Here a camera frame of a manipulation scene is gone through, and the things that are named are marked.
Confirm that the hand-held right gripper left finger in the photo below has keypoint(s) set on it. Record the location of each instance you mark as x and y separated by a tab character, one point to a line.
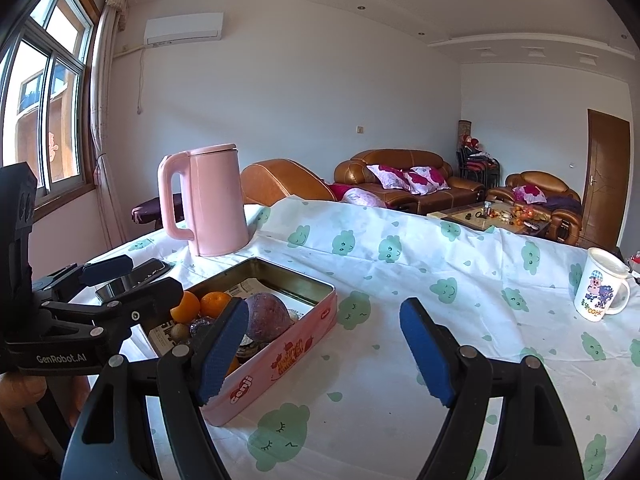
222	355

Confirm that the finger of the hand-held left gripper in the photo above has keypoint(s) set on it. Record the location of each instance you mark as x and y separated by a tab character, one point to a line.
107	265
150	295

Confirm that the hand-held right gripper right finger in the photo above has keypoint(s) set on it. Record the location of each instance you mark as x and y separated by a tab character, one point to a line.
425	350

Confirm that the dark brown wrinkled fruit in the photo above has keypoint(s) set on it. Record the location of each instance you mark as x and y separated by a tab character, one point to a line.
252	350

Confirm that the small sweet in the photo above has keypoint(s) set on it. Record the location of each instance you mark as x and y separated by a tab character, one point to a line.
201	326
295	314

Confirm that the orange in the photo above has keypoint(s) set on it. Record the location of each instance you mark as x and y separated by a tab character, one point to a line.
215	302
186	307

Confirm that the small tan round fruit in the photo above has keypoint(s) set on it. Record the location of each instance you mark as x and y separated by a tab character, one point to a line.
179	331

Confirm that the purple round fruit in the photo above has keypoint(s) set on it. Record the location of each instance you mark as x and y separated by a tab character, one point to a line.
267	320

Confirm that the pink tin box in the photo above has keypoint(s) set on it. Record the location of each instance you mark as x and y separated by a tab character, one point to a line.
285	360

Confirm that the person's left hand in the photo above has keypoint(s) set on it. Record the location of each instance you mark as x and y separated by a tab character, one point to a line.
22	400

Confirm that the black smartphone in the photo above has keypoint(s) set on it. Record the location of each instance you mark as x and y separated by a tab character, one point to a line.
150	270

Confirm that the dark maroon stool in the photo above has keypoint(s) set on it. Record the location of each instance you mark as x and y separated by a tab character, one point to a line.
147	210

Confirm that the white tablecloth with green clouds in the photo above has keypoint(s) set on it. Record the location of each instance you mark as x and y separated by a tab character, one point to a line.
400	260

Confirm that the pink electric kettle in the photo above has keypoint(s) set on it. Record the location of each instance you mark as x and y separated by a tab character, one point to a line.
215	200

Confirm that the wooden coffee table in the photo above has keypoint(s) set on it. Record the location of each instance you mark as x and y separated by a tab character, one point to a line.
460	217

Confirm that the beige curtain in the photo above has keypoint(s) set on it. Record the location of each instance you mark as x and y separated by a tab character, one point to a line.
105	110

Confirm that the pink floral cushion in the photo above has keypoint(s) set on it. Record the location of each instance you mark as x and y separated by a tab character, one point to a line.
364	197

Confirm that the pile of small snacks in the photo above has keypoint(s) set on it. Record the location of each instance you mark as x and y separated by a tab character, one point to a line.
515	212

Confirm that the white magenta floral pillow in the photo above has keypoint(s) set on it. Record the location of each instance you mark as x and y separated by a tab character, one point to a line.
390	177
427	180
531	193

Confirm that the brown leather chair back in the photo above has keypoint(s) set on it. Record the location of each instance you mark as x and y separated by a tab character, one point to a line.
280	180

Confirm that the white cartoon print mug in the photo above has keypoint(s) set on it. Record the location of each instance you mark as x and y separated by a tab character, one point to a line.
597	285

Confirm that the white air conditioner pipe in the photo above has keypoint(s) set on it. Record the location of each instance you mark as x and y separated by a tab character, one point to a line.
141	80

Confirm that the stack of dark chairs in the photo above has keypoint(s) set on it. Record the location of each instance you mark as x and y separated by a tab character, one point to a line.
477	167

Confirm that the brown leather sofa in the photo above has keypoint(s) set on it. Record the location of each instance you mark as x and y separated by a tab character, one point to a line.
390	160

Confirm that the purple blanket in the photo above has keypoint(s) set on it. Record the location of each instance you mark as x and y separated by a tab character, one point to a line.
565	205

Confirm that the brown leather armchair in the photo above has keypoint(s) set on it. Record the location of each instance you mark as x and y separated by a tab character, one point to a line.
540	180

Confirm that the red stuffed toy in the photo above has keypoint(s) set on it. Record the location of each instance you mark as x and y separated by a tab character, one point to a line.
472	142

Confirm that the tall patterned floor vase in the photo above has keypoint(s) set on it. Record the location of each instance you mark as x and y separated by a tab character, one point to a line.
464	130

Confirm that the white air conditioner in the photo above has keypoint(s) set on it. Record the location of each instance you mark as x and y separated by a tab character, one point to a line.
182	29

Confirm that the brown wooden door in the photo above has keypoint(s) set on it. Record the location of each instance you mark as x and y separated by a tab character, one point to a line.
607	180

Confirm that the window with wooden frame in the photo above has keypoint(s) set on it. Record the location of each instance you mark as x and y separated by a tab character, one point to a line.
45	90

